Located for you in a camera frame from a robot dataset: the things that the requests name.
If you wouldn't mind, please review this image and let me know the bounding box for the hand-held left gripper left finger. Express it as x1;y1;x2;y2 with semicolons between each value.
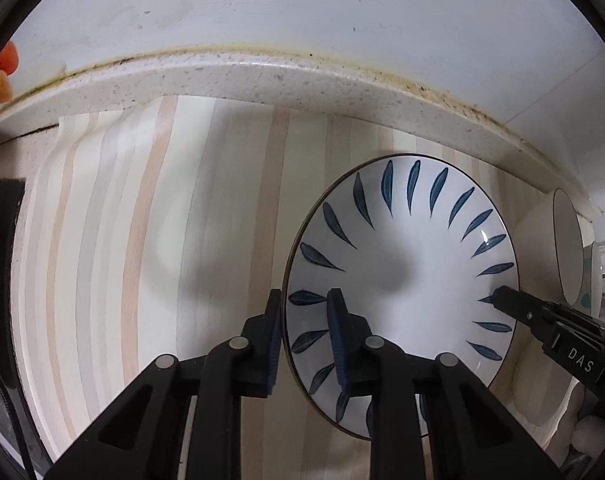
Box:
45;289;284;480

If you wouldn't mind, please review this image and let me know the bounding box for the person's right hand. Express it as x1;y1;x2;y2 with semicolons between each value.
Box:
549;384;605;477

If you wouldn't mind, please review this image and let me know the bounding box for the black appliance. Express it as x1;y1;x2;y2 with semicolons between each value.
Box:
0;177;27;393

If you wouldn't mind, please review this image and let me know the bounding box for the red-orange plastic object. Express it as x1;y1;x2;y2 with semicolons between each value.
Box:
0;40;21;77

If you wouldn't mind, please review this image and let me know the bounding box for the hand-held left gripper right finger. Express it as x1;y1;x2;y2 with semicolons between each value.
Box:
327;288;563;480

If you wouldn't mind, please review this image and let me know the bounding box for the white plate with blue leaves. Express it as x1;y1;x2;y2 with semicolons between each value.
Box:
282;154;522;442

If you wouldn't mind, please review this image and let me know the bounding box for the cream bowl with dark rim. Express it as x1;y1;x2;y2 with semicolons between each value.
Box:
512;188;586;306

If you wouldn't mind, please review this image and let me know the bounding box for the striped mat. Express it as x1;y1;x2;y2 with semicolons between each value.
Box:
10;94;597;467

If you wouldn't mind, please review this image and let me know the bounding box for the patterned bowl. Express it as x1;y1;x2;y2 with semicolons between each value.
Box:
582;241;604;312

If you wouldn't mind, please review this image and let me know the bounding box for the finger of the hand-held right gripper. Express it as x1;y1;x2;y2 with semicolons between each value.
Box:
491;285;553;333

